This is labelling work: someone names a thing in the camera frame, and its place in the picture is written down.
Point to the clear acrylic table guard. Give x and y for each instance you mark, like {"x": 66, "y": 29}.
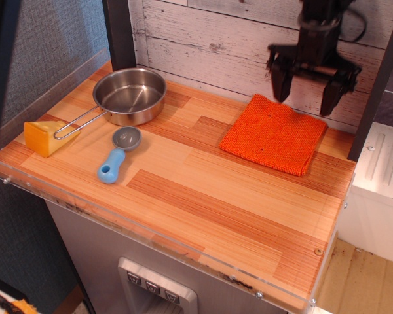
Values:
{"x": 243, "y": 237}

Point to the silver dispenser button panel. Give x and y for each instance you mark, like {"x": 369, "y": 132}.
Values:
{"x": 147, "y": 291}

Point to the stainless steel pot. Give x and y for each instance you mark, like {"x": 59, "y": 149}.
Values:
{"x": 126, "y": 97}

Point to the blue handled grey scoop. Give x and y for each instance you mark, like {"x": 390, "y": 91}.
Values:
{"x": 125, "y": 139}

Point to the yellow black object corner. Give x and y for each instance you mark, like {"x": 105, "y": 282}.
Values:
{"x": 17, "y": 306}

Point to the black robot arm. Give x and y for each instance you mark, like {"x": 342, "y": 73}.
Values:
{"x": 323, "y": 10}

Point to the dark right frame post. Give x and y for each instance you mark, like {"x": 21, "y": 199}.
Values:
{"x": 376, "y": 95}

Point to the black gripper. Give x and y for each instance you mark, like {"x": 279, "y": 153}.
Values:
{"x": 315, "y": 55}

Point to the dark frame post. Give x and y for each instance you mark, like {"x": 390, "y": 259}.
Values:
{"x": 119, "y": 34}
{"x": 376, "y": 95}

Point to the white toy appliance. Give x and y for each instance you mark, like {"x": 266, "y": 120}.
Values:
{"x": 366, "y": 220}

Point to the yellow cheese wedge toy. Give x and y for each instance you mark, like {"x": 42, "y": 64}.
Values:
{"x": 39, "y": 137}

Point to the orange knitted cloth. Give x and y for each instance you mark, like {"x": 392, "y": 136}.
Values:
{"x": 274, "y": 135}

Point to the dark left frame post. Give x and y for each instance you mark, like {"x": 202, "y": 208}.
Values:
{"x": 119, "y": 34}

